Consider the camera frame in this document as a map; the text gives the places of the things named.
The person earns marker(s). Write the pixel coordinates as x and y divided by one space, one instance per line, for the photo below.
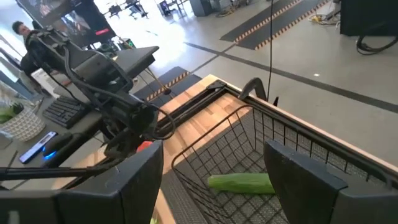
21 31

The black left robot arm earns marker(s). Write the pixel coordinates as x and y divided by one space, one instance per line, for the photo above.
136 119

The grey computer desk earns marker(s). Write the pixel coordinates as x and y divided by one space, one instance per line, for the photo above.
9 155

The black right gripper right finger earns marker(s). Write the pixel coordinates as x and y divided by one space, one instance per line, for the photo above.
311 199

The small black clamp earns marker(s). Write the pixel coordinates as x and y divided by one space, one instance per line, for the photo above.
275 101

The black smartphone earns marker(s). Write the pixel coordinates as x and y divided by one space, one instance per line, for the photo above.
37 151

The black keyboard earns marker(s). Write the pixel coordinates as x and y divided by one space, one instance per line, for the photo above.
63 110

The grey woven placemat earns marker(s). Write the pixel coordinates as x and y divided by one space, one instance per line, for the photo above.
180 202

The white woven planter basket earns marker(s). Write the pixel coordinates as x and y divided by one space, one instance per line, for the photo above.
25 124

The black computer mouse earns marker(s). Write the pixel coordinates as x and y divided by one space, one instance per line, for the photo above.
57 143

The black clamp bracket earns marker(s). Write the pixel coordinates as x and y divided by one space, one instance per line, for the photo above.
253 85

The black cabinet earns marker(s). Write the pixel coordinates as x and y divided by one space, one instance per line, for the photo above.
367 15

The large black display screen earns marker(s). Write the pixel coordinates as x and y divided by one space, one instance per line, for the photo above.
71 21

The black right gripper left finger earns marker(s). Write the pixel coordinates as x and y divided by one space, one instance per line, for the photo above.
109 199

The black mat with striped edge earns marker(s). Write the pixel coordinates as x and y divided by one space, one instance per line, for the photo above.
280 21
174 84

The small green houseplant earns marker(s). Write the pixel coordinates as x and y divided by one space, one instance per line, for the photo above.
9 112

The laptop computer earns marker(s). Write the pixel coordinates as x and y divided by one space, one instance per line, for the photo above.
136 59

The green cucumber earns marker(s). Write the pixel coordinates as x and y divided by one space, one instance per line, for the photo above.
239 183

